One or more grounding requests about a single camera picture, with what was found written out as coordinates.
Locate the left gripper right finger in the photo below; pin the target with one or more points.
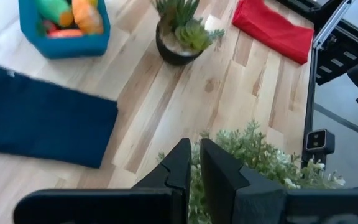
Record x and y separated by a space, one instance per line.
253 202

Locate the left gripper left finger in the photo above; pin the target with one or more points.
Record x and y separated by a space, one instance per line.
120 207

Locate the orange toy carrot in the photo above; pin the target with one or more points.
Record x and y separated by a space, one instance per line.
65 33

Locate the orange toy fruit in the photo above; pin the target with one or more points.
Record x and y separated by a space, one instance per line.
87 17

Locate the green toy corn cob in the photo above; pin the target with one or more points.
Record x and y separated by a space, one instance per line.
54 11

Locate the blue plastic tupperware container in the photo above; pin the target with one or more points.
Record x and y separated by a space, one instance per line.
73 46

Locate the bushy green potted plant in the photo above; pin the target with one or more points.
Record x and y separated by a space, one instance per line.
259 158

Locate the navy blue folded cloth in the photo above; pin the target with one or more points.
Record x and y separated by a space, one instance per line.
42 121

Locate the red folded cloth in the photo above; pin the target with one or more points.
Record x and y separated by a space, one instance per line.
275 31

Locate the succulent plant in black pot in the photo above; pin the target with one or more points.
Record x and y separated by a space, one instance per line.
182 37

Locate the small black table-level camera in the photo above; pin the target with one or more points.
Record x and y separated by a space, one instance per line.
319 141

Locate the black aluminium table frame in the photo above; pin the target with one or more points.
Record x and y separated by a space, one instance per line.
343 46

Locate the silver metal bracket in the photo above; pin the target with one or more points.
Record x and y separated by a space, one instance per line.
331 25

